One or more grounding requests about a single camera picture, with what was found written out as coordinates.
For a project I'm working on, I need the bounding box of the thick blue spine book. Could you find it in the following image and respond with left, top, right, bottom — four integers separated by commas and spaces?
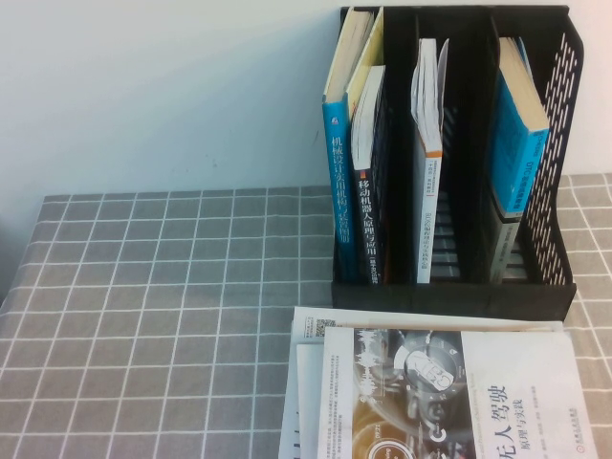
320, 6, 377, 283

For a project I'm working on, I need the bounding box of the black spine robotics book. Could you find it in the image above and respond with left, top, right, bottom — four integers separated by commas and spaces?
350, 64, 389, 287

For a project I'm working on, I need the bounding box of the white book with QR code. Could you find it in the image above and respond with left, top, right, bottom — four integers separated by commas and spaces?
277, 305, 565, 459

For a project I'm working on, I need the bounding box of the white spine book orange stripe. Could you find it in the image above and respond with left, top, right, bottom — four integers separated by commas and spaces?
410, 36, 450, 284

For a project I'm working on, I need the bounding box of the black perforated book stand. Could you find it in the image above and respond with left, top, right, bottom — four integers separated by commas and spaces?
330, 4, 585, 322

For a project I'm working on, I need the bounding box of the plain pale white book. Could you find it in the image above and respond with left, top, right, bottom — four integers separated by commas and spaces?
295, 342, 327, 459

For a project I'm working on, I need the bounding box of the blue cover book grey spine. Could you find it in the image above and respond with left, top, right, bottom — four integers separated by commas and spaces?
487, 35, 551, 284

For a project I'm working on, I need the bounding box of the white book with gear picture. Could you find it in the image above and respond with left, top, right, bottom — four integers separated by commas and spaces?
315, 326, 601, 459

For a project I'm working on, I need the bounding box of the grey checkered tablecloth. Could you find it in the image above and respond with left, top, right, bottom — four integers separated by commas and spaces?
0, 172, 612, 459

